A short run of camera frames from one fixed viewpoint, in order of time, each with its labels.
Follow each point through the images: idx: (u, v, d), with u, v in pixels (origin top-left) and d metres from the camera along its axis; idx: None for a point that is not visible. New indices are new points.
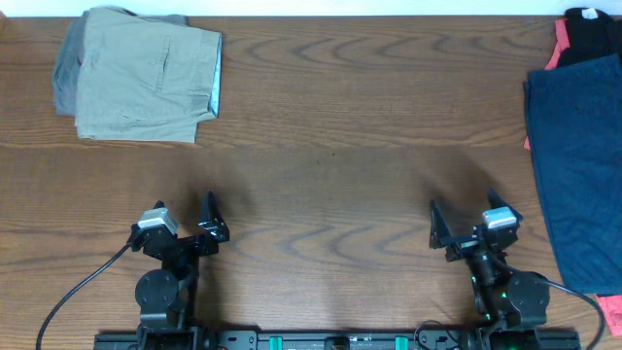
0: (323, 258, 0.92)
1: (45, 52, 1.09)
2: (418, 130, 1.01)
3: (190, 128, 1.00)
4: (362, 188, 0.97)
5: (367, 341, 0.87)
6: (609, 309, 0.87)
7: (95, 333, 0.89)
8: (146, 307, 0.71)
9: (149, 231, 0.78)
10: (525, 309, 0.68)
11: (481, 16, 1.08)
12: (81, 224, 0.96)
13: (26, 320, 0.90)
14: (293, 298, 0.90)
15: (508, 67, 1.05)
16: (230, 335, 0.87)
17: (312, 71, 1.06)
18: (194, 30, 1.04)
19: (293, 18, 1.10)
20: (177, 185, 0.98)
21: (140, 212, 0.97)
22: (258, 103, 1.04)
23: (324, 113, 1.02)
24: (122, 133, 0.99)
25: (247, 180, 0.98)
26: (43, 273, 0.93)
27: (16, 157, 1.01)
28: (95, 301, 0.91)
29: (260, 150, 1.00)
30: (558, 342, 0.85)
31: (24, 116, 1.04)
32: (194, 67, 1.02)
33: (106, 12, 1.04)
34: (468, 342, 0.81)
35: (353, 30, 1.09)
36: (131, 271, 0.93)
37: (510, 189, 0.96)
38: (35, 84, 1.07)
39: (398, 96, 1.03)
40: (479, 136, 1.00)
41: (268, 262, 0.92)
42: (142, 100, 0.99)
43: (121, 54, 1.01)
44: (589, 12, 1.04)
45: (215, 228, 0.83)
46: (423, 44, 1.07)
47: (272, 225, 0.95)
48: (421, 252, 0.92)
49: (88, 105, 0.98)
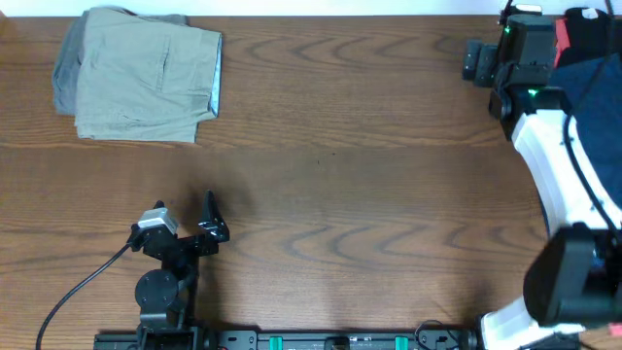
0: (323, 257, 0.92)
1: (44, 52, 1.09)
2: (418, 130, 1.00)
3: (190, 127, 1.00)
4: (362, 188, 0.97)
5: (367, 341, 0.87)
6: None
7: (95, 333, 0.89)
8: (146, 307, 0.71)
9: (149, 232, 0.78)
10: (537, 65, 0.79)
11: (481, 16, 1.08)
12: (81, 224, 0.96)
13: (26, 320, 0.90)
14: (293, 297, 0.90)
15: None
16: (230, 335, 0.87)
17: (312, 71, 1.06)
18: (194, 30, 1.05)
19: (293, 18, 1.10)
20: (177, 185, 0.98)
21: (139, 212, 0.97)
22: (258, 103, 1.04)
23: (324, 113, 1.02)
24: (122, 132, 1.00)
25: (246, 180, 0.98)
26: (43, 273, 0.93)
27: (16, 157, 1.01)
28: (95, 301, 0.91)
29: (260, 149, 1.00)
30: None
31: (23, 116, 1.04)
32: (194, 67, 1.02)
33: (106, 12, 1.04)
34: (468, 340, 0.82)
35: (353, 30, 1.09)
36: (131, 271, 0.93)
37: (511, 189, 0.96)
38: (35, 84, 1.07)
39: (398, 96, 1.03)
40: (478, 135, 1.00)
41: (268, 262, 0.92)
42: (142, 100, 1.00)
43: (121, 53, 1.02)
44: (589, 12, 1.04)
45: (215, 228, 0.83)
46: (422, 44, 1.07)
47: (272, 225, 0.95)
48: (422, 252, 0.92)
49: (88, 105, 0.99)
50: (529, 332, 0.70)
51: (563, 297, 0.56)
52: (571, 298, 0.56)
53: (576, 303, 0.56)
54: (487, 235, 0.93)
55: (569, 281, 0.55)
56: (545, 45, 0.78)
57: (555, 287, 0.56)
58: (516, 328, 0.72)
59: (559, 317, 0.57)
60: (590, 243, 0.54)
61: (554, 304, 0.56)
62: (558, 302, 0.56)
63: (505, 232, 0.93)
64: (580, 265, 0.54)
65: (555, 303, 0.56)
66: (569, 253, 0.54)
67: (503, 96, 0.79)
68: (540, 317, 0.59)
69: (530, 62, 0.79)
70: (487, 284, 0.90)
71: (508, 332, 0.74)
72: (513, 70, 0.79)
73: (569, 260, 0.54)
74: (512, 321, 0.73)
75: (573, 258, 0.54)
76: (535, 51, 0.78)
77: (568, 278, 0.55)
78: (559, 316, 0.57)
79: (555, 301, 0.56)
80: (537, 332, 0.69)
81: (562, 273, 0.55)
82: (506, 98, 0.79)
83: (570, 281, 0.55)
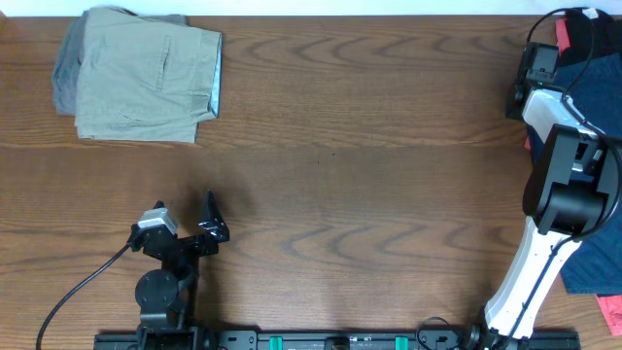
0: (323, 258, 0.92)
1: (44, 52, 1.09)
2: (418, 130, 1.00)
3: (190, 128, 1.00)
4: (362, 189, 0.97)
5: (367, 341, 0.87)
6: (609, 309, 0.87)
7: (95, 333, 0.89)
8: (146, 307, 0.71)
9: (149, 231, 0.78)
10: (545, 72, 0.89)
11: (480, 16, 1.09)
12: (81, 224, 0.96)
13: (26, 320, 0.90)
14: (293, 297, 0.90)
15: (507, 66, 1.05)
16: (230, 336, 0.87)
17: (312, 71, 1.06)
18: (194, 30, 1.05)
19: (293, 18, 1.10)
20: (177, 185, 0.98)
21: (140, 212, 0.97)
22: (259, 103, 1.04)
23: (324, 113, 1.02)
24: (122, 132, 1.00)
25: (247, 180, 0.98)
26: (43, 273, 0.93)
27: (16, 157, 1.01)
28: (95, 301, 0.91)
29: (261, 150, 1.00)
30: (558, 342, 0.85)
31: (24, 116, 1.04)
32: (194, 67, 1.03)
33: (106, 12, 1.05)
34: (472, 334, 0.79)
35: (353, 30, 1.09)
36: (131, 271, 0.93)
37: (510, 189, 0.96)
38: (35, 84, 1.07)
39: (398, 96, 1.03)
40: (478, 136, 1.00)
41: (268, 262, 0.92)
42: (142, 100, 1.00)
43: (122, 53, 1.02)
44: (589, 12, 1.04)
45: (215, 228, 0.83)
46: (422, 44, 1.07)
47: (272, 225, 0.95)
48: (421, 252, 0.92)
49: (88, 105, 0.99)
50: (528, 265, 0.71)
51: (554, 183, 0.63)
52: (561, 187, 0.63)
53: (564, 193, 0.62)
54: (487, 235, 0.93)
55: (559, 167, 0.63)
56: (549, 59, 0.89)
57: (548, 172, 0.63)
58: (515, 275, 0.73)
59: (550, 210, 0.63)
60: (577, 134, 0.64)
61: (544, 192, 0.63)
62: (548, 191, 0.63)
63: (505, 232, 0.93)
64: (569, 153, 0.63)
65: (547, 191, 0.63)
66: (558, 139, 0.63)
67: (518, 86, 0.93)
68: (535, 213, 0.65)
69: (539, 69, 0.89)
70: (487, 285, 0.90)
71: (508, 286, 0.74)
72: (526, 71, 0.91)
73: (558, 146, 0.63)
74: (511, 275, 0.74)
75: (562, 144, 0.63)
76: (546, 60, 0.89)
77: (558, 163, 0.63)
78: (550, 208, 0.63)
79: (546, 187, 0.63)
80: (536, 263, 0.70)
81: (553, 158, 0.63)
82: (521, 87, 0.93)
83: (560, 167, 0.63)
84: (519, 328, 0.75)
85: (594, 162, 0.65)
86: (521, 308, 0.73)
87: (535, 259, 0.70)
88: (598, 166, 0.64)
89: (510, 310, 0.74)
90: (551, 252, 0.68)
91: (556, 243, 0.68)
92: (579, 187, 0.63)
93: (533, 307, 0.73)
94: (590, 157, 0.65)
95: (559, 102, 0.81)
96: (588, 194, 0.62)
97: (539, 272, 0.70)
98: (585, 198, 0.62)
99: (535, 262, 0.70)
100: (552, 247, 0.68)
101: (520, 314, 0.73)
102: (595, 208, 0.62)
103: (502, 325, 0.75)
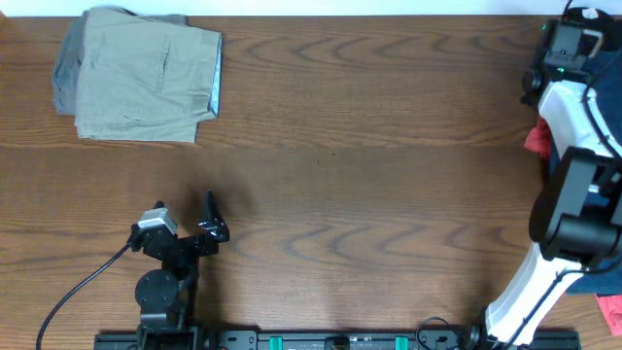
0: (323, 258, 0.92)
1: (44, 52, 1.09)
2: (418, 130, 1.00)
3: (190, 128, 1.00)
4: (362, 189, 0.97)
5: (367, 341, 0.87)
6: (609, 309, 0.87)
7: (95, 333, 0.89)
8: (147, 307, 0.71)
9: (149, 231, 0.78)
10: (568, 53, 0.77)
11: (480, 17, 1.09)
12: (81, 224, 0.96)
13: (26, 320, 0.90)
14: (293, 298, 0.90)
15: (507, 66, 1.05)
16: (230, 336, 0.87)
17: (312, 71, 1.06)
18: (194, 30, 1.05)
19: (293, 17, 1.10)
20: (177, 185, 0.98)
21: (140, 213, 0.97)
22: (259, 103, 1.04)
23: (324, 113, 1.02)
24: (122, 132, 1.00)
25: (247, 180, 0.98)
26: (43, 273, 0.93)
27: (17, 157, 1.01)
28: (95, 301, 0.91)
29: (261, 149, 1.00)
30: (558, 342, 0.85)
31: (24, 116, 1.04)
32: (194, 67, 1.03)
33: (106, 12, 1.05)
34: (472, 334, 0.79)
35: (353, 30, 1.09)
36: (131, 271, 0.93)
37: (510, 189, 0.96)
38: (35, 84, 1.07)
39: (398, 96, 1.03)
40: (478, 136, 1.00)
41: (268, 262, 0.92)
42: (142, 100, 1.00)
43: (122, 53, 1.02)
44: None
45: (215, 228, 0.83)
46: (422, 44, 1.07)
47: (273, 225, 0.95)
48: (421, 252, 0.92)
49: (88, 105, 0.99)
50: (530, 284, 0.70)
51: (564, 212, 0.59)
52: (571, 216, 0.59)
53: (575, 223, 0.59)
54: (487, 235, 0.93)
55: (570, 195, 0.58)
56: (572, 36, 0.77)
57: (558, 200, 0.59)
58: (517, 290, 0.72)
59: (560, 238, 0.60)
60: (592, 158, 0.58)
61: (553, 220, 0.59)
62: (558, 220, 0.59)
63: (505, 232, 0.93)
64: (582, 180, 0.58)
65: (555, 219, 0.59)
66: (570, 166, 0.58)
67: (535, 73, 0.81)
68: (543, 240, 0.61)
69: (560, 51, 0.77)
70: (487, 285, 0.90)
71: (510, 297, 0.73)
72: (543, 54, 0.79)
73: (569, 173, 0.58)
74: (513, 284, 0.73)
75: (574, 171, 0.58)
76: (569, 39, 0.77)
77: (570, 192, 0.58)
78: (560, 236, 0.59)
79: (556, 216, 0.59)
80: (538, 284, 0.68)
81: (564, 186, 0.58)
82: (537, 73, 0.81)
83: (571, 196, 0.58)
84: (518, 336, 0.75)
85: (610, 186, 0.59)
86: (521, 322, 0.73)
87: (538, 280, 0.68)
88: (615, 191, 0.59)
89: (510, 323, 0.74)
90: (555, 276, 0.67)
91: (561, 270, 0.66)
92: (590, 215, 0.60)
93: (533, 321, 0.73)
94: (606, 180, 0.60)
95: (578, 104, 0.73)
96: (600, 224, 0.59)
97: (543, 292, 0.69)
98: (599, 228, 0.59)
99: (538, 283, 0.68)
100: (557, 272, 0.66)
101: (519, 328, 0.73)
102: (608, 238, 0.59)
103: (502, 333, 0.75)
